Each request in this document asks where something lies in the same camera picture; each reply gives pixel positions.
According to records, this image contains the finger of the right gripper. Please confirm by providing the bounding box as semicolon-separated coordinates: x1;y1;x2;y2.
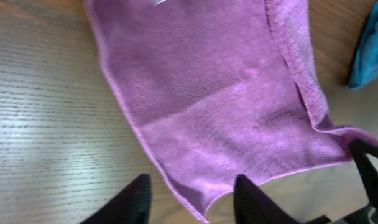
349;139;378;210

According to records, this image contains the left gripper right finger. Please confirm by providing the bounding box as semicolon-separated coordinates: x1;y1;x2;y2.
233;174;299;224

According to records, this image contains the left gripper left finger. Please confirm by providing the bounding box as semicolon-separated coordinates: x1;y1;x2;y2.
80;174;152;224

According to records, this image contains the purple microfiber cloth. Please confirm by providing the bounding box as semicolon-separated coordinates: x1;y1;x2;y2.
85;0;378;222

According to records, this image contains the blue cloth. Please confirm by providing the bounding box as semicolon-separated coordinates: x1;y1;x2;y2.
348;1;378;89

